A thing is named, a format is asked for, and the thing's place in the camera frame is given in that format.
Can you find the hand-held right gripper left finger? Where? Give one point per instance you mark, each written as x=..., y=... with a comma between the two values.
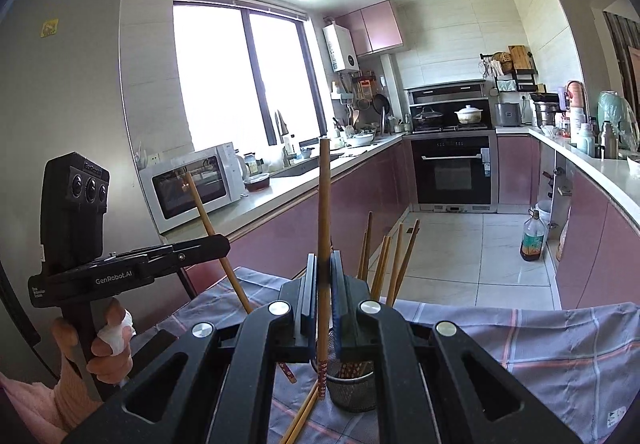
x=311, y=314

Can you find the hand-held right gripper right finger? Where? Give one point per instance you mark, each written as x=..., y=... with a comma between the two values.
x=337, y=319

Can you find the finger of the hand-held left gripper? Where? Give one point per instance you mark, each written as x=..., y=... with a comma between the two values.
x=205, y=249

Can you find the black mesh utensil holder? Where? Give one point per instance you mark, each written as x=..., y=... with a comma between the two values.
x=355, y=394

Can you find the pile of wooden chopsticks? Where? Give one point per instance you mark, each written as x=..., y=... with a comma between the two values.
x=300, y=419

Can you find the person's left hand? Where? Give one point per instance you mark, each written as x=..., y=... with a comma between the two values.
x=105, y=366

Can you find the white microwave oven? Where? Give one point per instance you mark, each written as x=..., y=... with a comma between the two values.
x=200, y=184

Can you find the brown bowl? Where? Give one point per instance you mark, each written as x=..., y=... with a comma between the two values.
x=257, y=183

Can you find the grey refrigerator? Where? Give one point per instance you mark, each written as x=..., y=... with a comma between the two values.
x=75, y=98

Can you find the pink kitchen base cabinets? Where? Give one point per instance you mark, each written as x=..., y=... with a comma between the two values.
x=590, y=234
x=350, y=194

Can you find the metal kitchen faucet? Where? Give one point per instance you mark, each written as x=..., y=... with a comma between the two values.
x=281, y=126

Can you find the kitchen window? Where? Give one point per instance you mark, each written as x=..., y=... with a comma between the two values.
x=215, y=73

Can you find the white bowl with food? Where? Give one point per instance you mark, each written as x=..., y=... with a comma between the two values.
x=360, y=139

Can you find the built-in black oven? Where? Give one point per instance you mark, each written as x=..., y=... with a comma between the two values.
x=452, y=168

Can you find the cooking oil bottle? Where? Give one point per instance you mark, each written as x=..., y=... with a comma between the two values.
x=531, y=239

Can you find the grey checked tablecloth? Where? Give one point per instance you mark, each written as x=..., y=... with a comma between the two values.
x=550, y=349

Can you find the black wok with lid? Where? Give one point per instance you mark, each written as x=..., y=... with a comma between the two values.
x=426, y=117

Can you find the hanging black pan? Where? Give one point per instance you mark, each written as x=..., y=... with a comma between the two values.
x=381, y=102

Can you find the white bucket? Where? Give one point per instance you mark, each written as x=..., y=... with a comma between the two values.
x=543, y=213

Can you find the white water heater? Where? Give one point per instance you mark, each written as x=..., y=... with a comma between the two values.
x=341, y=48

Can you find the white ceramic pot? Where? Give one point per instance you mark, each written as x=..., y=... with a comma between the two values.
x=469, y=114

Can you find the silver countertop appliance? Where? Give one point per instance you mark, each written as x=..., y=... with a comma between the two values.
x=507, y=114

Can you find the pale green bottle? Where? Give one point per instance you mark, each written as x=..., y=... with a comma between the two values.
x=585, y=139

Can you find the dark thermos flask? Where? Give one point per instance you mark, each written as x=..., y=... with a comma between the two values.
x=607, y=139

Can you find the pink kettle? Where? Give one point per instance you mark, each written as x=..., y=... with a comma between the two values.
x=575, y=94

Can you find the green plastic-wrapped jar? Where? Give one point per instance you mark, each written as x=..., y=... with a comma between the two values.
x=614, y=113

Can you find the pink wall cabinet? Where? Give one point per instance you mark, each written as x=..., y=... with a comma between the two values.
x=375, y=28

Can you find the wall rack with kitchenware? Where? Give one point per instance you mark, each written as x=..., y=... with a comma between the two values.
x=517, y=71

